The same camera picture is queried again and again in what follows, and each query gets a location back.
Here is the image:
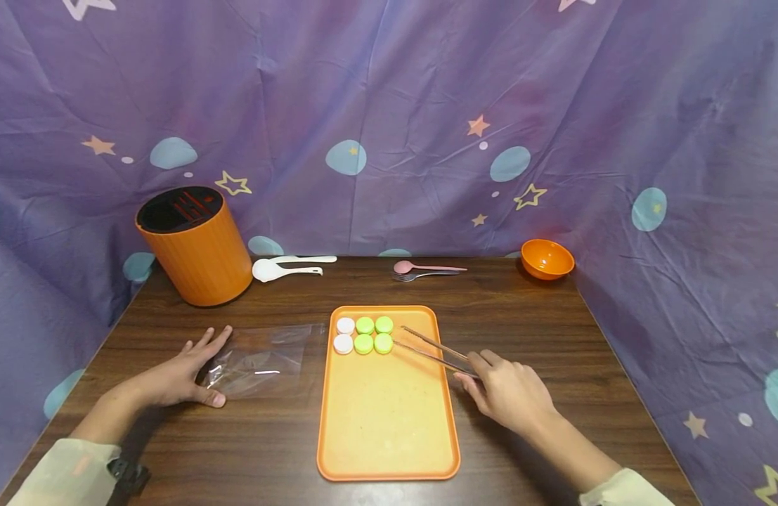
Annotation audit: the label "person's right hand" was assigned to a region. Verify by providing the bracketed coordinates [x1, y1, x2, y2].
[453, 349, 562, 438]

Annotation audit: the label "person's left hand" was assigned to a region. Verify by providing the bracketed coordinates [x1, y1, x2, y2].
[134, 325, 234, 410]

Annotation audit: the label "metal tongs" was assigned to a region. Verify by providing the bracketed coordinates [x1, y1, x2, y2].
[392, 325, 482, 380]

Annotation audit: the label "person's right forearm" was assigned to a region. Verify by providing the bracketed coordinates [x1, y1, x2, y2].
[531, 410, 675, 506]

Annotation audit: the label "person's left forearm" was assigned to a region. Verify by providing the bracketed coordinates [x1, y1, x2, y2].
[6, 376, 153, 506]

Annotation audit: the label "clear plastic bag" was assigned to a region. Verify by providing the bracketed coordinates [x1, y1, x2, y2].
[202, 323, 327, 401]

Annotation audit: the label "orange cylindrical knife holder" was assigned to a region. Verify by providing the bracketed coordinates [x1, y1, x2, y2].
[135, 186, 254, 308]

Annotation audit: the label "orange rectangular tray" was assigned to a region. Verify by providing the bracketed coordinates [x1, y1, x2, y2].
[316, 304, 462, 483]

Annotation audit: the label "grey fork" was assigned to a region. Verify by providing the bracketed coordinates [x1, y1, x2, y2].
[391, 271, 460, 283]

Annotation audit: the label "orange bowl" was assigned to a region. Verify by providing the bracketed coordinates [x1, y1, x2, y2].
[521, 239, 576, 282]

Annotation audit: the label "black wrist band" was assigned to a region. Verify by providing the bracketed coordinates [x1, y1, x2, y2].
[106, 457, 153, 497]

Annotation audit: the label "pink spoon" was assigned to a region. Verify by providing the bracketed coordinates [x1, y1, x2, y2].
[393, 260, 468, 275]

